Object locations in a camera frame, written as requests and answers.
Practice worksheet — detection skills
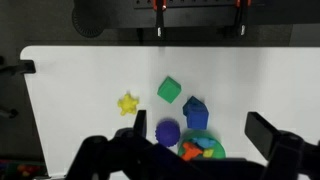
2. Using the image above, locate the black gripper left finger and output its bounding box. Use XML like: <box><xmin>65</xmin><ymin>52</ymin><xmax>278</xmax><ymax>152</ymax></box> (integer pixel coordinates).
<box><xmin>132</xmin><ymin>109</ymin><xmax>148</xmax><ymax>138</ymax></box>

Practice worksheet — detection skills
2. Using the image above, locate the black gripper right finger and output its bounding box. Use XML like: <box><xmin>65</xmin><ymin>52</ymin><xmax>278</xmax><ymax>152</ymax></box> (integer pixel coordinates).
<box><xmin>244</xmin><ymin>111</ymin><xmax>286</xmax><ymax>161</ymax></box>

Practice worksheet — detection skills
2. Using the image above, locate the orange bear toy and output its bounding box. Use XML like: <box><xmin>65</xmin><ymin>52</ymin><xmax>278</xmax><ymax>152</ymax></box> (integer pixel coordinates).
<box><xmin>181</xmin><ymin>141</ymin><xmax>204</xmax><ymax>162</ymax></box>

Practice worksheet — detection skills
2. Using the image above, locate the yellow spiky star toy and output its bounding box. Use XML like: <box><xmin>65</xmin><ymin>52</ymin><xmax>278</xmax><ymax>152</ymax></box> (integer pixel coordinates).
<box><xmin>116</xmin><ymin>92</ymin><xmax>140</xmax><ymax>117</ymax></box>

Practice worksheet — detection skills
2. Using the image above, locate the dark green cube block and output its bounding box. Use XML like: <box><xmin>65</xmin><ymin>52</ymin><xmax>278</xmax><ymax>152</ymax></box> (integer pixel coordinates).
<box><xmin>156</xmin><ymin>75</ymin><xmax>183</xmax><ymax>104</ymax></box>

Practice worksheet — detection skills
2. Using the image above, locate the blue house-shaped block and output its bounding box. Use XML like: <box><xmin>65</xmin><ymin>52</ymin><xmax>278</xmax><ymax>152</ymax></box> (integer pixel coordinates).
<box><xmin>182</xmin><ymin>95</ymin><xmax>210</xmax><ymax>131</ymax></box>

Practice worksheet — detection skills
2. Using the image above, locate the yellow bear toy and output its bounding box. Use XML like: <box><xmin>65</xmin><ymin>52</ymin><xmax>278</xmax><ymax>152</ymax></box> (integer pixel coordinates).
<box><xmin>202</xmin><ymin>148</ymin><xmax>215</xmax><ymax>159</ymax></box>

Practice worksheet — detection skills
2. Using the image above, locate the blue bear toy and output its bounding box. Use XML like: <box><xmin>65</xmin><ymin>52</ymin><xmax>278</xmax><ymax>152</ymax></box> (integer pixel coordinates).
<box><xmin>192</xmin><ymin>136</ymin><xmax>218</xmax><ymax>150</ymax></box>

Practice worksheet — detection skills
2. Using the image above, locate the colourful toy box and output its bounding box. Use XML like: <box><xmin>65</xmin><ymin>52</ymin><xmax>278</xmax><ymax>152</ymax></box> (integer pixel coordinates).
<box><xmin>0</xmin><ymin>159</ymin><xmax>46</xmax><ymax>178</ymax></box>

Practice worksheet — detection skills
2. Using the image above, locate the purple spiky ball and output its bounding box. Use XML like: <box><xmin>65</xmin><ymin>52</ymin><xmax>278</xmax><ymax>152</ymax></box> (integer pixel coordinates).
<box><xmin>154</xmin><ymin>118</ymin><xmax>182</xmax><ymax>148</ymax></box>

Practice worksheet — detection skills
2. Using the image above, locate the green round plate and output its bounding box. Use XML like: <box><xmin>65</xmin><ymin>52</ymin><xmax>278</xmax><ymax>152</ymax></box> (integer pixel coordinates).
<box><xmin>177</xmin><ymin>129</ymin><xmax>227</xmax><ymax>160</ymax></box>

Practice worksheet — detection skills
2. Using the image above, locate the black round ribbed base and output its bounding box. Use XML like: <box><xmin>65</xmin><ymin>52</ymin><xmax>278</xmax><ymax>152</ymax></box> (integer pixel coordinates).
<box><xmin>71</xmin><ymin>3</ymin><xmax>108</xmax><ymax>39</ymax></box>

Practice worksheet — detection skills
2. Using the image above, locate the black table edge clamp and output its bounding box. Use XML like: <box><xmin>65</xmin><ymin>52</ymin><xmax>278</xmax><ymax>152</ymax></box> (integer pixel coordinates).
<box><xmin>0</xmin><ymin>59</ymin><xmax>37</xmax><ymax>76</ymax></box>

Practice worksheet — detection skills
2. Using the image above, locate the black knob lever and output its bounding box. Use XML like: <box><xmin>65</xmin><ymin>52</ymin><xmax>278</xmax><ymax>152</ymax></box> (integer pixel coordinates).
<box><xmin>0</xmin><ymin>105</ymin><xmax>19</xmax><ymax>120</ymax></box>

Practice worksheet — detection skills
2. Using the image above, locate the orange-handled black clamp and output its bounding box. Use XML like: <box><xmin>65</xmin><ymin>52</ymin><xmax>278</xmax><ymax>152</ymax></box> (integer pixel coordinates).
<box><xmin>233</xmin><ymin>0</ymin><xmax>252</xmax><ymax>36</ymax></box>
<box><xmin>152</xmin><ymin>0</ymin><xmax>169</xmax><ymax>39</ymax></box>

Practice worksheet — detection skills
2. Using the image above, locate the black perforated metal rail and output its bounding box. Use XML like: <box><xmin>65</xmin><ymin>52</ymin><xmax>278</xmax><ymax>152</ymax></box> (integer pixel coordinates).
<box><xmin>73</xmin><ymin>0</ymin><xmax>320</xmax><ymax>30</ymax></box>

